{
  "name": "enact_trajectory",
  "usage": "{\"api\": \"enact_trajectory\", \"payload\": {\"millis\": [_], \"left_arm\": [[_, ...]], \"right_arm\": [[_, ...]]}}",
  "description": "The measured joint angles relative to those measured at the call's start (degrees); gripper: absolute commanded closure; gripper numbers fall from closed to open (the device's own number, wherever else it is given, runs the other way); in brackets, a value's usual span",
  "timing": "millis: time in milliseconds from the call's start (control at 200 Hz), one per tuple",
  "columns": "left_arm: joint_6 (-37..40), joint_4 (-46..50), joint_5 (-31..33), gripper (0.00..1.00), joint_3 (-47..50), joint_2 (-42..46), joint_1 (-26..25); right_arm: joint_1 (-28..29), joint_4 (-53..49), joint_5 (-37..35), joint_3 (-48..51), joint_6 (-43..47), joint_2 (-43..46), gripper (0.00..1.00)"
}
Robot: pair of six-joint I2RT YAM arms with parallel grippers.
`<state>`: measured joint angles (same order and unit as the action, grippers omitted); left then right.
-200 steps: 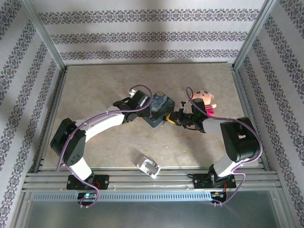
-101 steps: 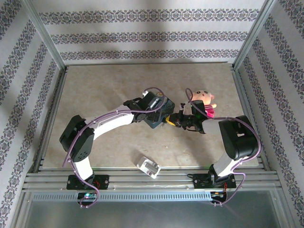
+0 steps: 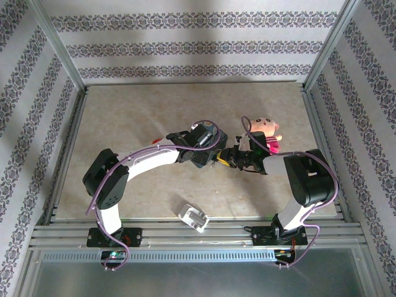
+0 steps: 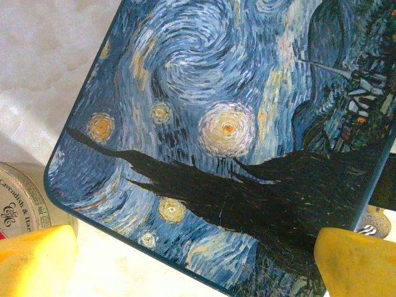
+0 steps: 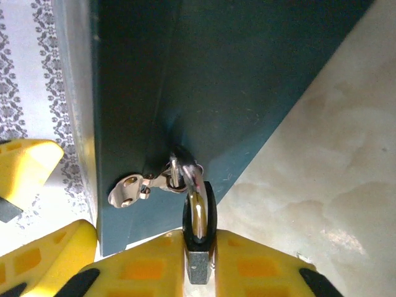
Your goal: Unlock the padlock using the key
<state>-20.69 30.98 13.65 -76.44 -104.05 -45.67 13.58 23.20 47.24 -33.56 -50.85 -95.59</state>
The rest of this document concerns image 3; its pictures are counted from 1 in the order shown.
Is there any starry night tin box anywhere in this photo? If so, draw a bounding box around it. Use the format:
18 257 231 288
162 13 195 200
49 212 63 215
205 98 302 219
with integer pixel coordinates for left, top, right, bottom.
193 120 230 170

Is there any pink plush doll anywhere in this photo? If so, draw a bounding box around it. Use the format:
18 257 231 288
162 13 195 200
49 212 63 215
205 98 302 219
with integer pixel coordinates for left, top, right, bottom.
249 116 283 156

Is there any white power adapter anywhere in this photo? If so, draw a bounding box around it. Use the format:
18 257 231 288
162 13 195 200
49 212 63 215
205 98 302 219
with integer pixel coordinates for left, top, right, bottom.
178 203 210 234

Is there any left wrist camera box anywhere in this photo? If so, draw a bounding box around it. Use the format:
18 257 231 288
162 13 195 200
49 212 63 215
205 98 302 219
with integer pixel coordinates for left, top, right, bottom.
197 131 214 147

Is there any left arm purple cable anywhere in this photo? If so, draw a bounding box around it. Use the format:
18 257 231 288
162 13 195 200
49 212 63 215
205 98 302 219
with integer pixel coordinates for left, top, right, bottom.
85 119 222 272

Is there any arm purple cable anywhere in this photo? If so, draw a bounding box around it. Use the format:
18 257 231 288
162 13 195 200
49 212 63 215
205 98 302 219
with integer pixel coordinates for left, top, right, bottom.
241 116 340 269
85 119 222 272

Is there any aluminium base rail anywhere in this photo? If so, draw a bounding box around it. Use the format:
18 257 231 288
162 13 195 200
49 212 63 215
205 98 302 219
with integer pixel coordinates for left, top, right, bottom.
29 216 363 249

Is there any right aluminium side rail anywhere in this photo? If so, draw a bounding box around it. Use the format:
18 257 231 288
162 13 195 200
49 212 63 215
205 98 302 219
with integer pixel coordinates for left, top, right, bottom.
299 82 353 222

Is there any aluminium side rail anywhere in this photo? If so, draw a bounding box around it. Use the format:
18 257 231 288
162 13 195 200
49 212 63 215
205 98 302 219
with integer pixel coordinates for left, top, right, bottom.
43 85 90 224
299 82 353 222

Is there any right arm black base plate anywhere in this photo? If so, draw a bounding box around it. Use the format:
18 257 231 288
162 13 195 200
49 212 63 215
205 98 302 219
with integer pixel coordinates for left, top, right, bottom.
252 227 309 247

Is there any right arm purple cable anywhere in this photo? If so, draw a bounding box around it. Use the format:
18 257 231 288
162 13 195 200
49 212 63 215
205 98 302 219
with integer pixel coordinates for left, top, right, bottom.
241 116 340 269

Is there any grey slotted cable duct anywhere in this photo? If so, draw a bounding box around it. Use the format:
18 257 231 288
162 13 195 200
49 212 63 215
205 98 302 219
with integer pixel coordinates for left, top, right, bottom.
40 250 277 264

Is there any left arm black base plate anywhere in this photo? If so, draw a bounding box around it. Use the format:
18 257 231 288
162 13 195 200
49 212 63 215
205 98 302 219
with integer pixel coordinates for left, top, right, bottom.
86 227 143 248

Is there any left aluminium side rail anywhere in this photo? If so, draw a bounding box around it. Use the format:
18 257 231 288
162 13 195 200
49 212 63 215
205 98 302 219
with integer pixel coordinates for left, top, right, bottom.
43 85 90 224

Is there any right aluminium corner post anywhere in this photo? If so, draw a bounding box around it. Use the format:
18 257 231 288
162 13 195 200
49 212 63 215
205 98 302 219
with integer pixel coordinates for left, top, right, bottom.
303 0 362 90

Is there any aluminium corner post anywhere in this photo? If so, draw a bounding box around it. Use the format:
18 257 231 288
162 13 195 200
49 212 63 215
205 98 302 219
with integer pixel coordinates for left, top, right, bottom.
303 0 362 90
26 0 88 91

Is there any left aluminium corner post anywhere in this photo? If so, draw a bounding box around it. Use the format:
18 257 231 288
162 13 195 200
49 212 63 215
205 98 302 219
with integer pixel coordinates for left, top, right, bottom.
26 0 88 91

